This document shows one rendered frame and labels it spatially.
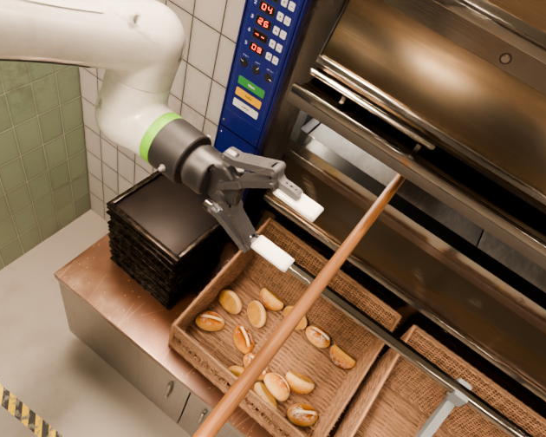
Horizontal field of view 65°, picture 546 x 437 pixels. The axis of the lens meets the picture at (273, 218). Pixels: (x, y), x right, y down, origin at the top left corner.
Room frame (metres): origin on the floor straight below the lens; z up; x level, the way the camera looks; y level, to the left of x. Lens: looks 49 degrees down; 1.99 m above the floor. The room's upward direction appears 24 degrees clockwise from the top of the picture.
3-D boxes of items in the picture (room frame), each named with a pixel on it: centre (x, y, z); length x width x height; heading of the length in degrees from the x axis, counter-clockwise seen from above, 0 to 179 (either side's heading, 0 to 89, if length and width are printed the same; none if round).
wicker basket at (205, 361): (0.68, -0.18, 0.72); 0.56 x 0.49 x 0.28; 73
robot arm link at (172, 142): (0.49, 0.17, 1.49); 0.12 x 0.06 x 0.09; 163
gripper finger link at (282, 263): (0.42, -0.02, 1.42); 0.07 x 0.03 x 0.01; 73
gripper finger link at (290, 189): (0.43, 0.00, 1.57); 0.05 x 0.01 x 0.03; 73
